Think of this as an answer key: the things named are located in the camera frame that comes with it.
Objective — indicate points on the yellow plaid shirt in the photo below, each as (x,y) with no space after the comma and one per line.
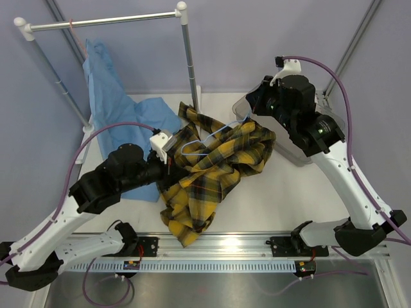
(217,157)

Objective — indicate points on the perforated white cable duct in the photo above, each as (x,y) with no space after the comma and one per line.
(154,266)

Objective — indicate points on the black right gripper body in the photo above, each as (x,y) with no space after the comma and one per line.
(268,103)

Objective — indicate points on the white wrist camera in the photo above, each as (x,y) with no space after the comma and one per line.
(286,68)
(162,144)

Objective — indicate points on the aluminium frame post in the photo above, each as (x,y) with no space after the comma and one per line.
(358,35)
(58,16)

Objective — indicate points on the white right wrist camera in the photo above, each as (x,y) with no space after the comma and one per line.
(286,68)

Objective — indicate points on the aluminium mounting rail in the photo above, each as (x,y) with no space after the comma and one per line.
(231,246)

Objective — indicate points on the pink wire hanger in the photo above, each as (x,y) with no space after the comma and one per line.
(78,41)

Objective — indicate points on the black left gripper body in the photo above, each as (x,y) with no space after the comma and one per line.
(155,171)

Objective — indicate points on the aluminium frame post left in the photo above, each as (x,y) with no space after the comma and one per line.
(58,16)

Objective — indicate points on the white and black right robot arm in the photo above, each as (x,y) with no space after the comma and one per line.
(291,102)

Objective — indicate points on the light blue shirt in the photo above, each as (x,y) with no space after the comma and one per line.
(110,104)

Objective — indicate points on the white and metal clothes rack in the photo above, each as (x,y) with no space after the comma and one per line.
(90,132)

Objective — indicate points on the clear plastic bin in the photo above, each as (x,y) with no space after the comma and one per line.
(284,146)

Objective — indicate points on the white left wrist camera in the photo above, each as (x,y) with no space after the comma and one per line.
(162,144)

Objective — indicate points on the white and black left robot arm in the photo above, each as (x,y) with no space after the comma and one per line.
(125,169)

